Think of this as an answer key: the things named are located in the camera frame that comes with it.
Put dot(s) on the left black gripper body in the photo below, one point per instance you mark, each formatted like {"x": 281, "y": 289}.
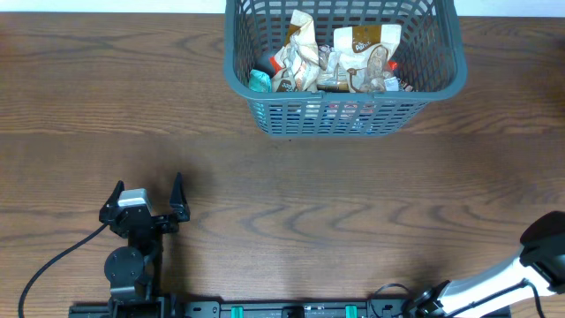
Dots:
{"x": 164, "y": 226}

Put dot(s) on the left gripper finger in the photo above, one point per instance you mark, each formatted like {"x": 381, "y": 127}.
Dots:
{"x": 177, "y": 200}
{"x": 110, "y": 209}

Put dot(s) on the teal snack pack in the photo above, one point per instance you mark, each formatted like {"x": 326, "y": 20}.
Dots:
{"x": 259, "y": 82}

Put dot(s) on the orange tan pasta package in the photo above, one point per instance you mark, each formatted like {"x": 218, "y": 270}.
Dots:
{"x": 392, "y": 65}

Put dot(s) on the beige paper bag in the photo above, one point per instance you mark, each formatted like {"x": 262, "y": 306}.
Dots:
{"x": 300, "y": 56}

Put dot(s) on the Kleenex tissue multipack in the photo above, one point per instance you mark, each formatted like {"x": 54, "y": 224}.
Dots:
{"x": 317, "y": 118}

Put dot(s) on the beige snack bag with window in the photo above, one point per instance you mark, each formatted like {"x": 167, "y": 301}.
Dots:
{"x": 332, "y": 77}

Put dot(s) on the beige cookie bag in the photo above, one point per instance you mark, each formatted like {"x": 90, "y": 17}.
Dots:
{"x": 365, "y": 52}

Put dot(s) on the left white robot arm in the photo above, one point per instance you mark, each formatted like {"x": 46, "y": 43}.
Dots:
{"x": 134, "y": 271}

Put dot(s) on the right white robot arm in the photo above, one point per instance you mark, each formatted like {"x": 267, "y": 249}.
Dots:
{"x": 535, "y": 271}

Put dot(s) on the grey plastic mesh basket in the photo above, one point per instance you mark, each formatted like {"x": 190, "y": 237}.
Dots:
{"x": 430, "y": 60}

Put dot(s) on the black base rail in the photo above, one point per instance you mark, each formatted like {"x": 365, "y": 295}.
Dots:
{"x": 373, "y": 308}

